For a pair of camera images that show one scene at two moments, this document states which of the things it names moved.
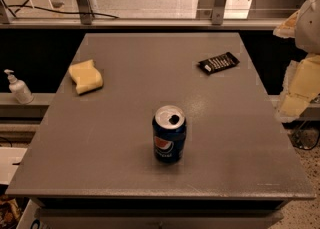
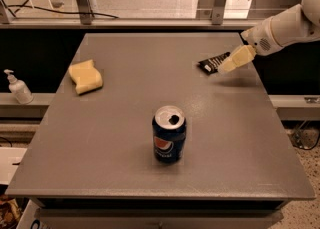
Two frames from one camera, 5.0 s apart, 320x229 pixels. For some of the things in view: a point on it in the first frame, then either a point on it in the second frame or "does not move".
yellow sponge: [86, 76] does not move
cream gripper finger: [301, 85] -> [261, 40]
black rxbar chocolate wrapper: [218, 63] does not move
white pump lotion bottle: [19, 89] does not move
